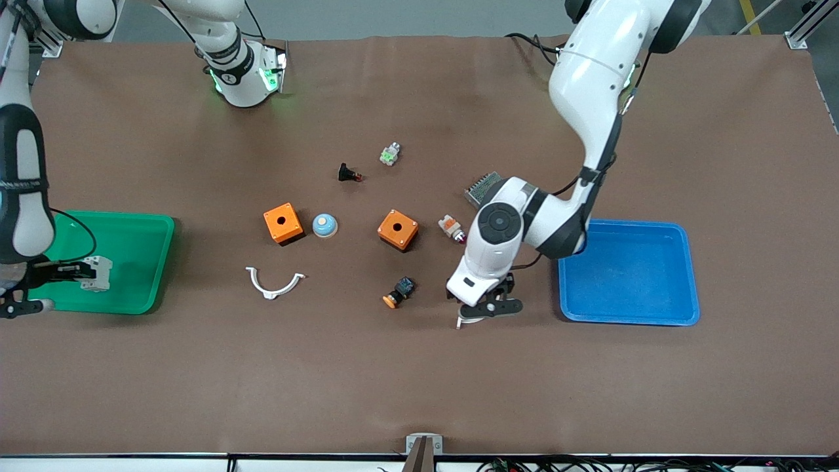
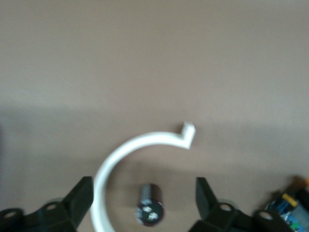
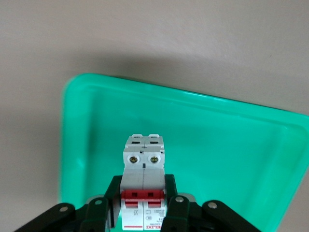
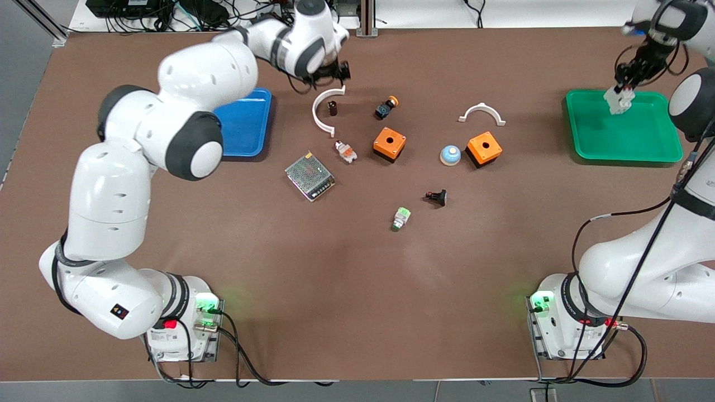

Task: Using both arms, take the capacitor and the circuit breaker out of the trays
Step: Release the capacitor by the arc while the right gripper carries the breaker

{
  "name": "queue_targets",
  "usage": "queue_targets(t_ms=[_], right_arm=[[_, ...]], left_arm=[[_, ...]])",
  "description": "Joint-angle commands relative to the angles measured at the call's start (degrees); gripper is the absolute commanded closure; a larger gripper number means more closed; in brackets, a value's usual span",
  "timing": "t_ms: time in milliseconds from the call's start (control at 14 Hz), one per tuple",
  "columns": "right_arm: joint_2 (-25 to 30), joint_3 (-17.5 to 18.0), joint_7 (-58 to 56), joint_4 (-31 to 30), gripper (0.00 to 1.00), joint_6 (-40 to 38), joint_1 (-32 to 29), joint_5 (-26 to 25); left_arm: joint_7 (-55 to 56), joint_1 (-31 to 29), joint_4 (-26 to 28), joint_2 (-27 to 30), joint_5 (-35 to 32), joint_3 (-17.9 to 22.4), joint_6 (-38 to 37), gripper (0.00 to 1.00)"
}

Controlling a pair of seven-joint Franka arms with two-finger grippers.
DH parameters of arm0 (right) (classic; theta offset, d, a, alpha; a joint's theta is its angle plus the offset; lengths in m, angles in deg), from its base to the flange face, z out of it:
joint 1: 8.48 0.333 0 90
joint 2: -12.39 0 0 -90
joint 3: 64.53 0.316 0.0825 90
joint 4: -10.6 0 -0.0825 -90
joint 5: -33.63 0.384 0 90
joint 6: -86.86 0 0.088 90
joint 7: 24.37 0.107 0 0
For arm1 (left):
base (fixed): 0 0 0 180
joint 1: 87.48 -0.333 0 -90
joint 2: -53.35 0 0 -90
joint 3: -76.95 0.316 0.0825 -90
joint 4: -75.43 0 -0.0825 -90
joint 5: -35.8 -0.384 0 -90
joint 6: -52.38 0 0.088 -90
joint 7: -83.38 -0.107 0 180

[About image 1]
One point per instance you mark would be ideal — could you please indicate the orange button box with hole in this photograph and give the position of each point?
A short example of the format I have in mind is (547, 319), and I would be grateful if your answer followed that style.
(398, 231)
(283, 224)

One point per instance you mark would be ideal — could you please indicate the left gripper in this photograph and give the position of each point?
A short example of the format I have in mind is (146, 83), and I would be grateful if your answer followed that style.
(504, 286)

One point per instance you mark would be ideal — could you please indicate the white circuit breaker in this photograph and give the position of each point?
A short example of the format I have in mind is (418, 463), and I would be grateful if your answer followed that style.
(99, 272)

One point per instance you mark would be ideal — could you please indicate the brown post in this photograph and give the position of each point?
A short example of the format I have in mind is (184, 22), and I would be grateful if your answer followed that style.
(419, 462)

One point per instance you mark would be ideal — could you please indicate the green plastic tray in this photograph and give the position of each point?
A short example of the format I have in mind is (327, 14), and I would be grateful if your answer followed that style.
(131, 262)

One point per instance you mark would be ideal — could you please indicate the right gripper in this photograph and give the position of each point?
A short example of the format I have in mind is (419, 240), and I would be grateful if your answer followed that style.
(40, 275)

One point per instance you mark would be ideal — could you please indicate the grey metal bracket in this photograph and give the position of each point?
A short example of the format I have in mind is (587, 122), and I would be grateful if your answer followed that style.
(414, 442)

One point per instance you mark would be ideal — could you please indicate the blue plastic tray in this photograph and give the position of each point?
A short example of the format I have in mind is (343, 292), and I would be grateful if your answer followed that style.
(629, 272)

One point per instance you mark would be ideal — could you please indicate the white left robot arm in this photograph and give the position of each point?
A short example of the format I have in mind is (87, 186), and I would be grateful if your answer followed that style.
(590, 78)

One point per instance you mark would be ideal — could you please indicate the white pipe clamp with boss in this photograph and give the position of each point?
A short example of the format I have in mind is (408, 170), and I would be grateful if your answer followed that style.
(269, 293)

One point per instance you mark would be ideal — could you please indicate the blue and white round dome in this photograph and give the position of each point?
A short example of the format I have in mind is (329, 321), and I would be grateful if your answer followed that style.
(324, 225)

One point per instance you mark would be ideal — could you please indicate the red-tipped white switch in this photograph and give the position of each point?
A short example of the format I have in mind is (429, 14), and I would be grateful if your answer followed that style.
(451, 227)

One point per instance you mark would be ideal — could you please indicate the aluminium frame profile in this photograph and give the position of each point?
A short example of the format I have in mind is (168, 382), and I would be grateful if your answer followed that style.
(47, 44)
(801, 33)

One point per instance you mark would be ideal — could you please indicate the black switch with red tip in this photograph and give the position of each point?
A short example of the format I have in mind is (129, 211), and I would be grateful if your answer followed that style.
(347, 173)

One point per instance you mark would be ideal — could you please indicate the orange-headed black pushbutton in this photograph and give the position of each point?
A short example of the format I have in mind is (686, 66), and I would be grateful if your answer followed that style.
(400, 292)

